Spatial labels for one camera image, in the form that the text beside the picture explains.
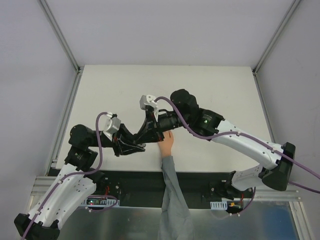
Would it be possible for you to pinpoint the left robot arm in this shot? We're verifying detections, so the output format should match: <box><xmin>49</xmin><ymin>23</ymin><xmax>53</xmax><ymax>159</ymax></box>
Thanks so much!
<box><xmin>14</xmin><ymin>118</ymin><xmax>147</xmax><ymax>240</ymax></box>

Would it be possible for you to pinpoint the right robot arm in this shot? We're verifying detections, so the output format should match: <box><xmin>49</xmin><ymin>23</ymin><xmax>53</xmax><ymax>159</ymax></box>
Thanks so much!
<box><xmin>134</xmin><ymin>89</ymin><xmax>296</xmax><ymax>200</ymax></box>

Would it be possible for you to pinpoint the grey sleeve forearm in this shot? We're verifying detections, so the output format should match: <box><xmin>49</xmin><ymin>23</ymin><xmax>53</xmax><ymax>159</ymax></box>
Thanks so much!
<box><xmin>157</xmin><ymin>156</ymin><xmax>195</xmax><ymax>240</ymax></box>

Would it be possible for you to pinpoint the mannequin hand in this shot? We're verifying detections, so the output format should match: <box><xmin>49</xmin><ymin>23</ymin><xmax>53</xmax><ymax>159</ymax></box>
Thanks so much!
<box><xmin>157</xmin><ymin>130</ymin><xmax>174</xmax><ymax>158</ymax></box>

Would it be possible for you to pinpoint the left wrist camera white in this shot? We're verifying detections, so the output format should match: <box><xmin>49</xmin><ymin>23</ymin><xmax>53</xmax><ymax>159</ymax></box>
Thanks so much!
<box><xmin>102</xmin><ymin>112</ymin><xmax>121</xmax><ymax>140</ymax></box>

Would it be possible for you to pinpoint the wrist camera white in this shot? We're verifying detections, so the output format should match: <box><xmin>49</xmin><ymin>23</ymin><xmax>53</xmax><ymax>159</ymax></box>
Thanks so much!
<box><xmin>102</xmin><ymin>112</ymin><xmax>121</xmax><ymax>140</ymax></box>
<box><xmin>139</xmin><ymin>94</ymin><xmax>159</xmax><ymax>121</ymax></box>

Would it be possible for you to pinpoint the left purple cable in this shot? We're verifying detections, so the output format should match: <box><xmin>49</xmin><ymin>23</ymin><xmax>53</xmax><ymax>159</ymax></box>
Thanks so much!
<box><xmin>23</xmin><ymin>111</ymin><xmax>118</xmax><ymax>240</ymax></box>

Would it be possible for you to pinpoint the purple cable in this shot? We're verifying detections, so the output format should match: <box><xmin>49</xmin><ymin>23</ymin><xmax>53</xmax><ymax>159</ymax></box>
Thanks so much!
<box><xmin>153</xmin><ymin>96</ymin><xmax>320</xmax><ymax>221</ymax></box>
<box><xmin>23</xmin><ymin>111</ymin><xmax>118</xmax><ymax>240</ymax></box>

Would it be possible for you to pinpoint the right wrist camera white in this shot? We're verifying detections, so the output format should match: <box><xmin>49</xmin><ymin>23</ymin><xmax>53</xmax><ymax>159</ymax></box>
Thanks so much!
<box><xmin>139</xmin><ymin>94</ymin><xmax>159</xmax><ymax>121</ymax></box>

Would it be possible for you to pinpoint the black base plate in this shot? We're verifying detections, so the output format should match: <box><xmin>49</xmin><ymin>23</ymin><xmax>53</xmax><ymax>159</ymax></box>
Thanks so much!
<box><xmin>47</xmin><ymin>169</ymin><xmax>283</xmax><ymax>210</ymax></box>

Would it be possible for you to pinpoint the left white cable duct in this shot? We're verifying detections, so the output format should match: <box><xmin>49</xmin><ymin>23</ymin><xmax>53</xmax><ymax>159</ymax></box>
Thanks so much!
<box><xmin>80</xmin><ymin>197</ymin><xmax>120</xmax><ymax>208</ymax></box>

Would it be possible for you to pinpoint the white cable duct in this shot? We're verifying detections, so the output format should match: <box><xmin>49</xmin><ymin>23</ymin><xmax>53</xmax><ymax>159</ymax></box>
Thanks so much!
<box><xmin>210</xmin><ymin>200</ymin><xmax>228</xmax><ymax>211</ymax></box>
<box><xmin>80</xmin><ymin>197</ymin><xmax>120</xmax><ymax>208</ymax></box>

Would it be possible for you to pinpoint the left aluminium frame post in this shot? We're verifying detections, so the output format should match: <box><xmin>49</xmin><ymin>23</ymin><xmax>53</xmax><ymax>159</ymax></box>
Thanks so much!
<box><xmin>37</xmin><ymin>0</ymin><xmax>81</xmax><ymax>74</ymax></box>

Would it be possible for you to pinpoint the aluminium frame post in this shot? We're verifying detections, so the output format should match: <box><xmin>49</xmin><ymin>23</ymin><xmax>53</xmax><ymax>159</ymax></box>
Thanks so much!
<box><xmin>252</xmin><ymin>0</ymin><xmax>303</xmax><ymax>76</ymax></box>
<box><xmin>37</xmin><ymin>0</ymin><xmax>81</xmax><ymax>74</ymax></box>

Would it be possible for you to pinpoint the aluminium rail bar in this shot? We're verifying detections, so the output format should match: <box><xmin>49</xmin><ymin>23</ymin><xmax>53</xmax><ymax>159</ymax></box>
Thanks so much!
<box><xmin>30</xmin><ymin>176</ymin><xmax>302</xmax><ymax>202</ymax></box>

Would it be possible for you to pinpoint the right white cable duct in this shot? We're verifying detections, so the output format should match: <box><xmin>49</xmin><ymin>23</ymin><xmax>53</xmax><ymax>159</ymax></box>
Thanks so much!
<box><xmin>210</xmin><ymin>200</ymin><xmax>228</xmax><ymax>211</ymax></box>

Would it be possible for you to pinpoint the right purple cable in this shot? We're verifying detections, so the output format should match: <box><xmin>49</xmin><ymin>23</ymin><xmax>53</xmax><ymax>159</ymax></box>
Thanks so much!
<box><xmin>153</xmin><ymin>96</ymin><xmax>320</xmax><ymax>221</ymax></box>

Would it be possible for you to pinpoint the right aluminium frame post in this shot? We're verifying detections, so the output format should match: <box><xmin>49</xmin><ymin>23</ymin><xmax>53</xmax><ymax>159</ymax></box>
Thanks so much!
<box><xmin>252</xmin><ymin>0</ymin><xmax>303</xmax><ymax>76</ymax></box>

